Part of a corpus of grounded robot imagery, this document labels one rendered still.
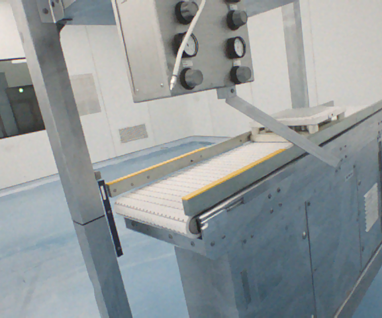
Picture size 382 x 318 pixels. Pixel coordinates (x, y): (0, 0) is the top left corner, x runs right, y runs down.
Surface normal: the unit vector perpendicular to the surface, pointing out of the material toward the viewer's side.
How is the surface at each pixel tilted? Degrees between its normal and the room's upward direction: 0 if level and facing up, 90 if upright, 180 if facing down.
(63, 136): 90
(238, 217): 90
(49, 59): 90
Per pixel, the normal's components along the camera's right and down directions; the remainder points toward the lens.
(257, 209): 0.70, 0.04
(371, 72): -0.81, 0.27
